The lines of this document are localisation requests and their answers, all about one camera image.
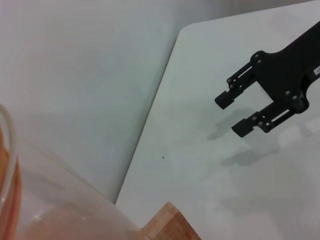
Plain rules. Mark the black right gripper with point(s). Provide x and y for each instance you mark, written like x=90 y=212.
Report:
x=282 y=75

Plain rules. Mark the wooden dispenser stand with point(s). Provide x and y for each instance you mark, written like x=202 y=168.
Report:
x=172 y=225

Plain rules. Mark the glass water dispenser jar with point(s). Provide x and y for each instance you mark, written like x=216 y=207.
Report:
x=62 y=220

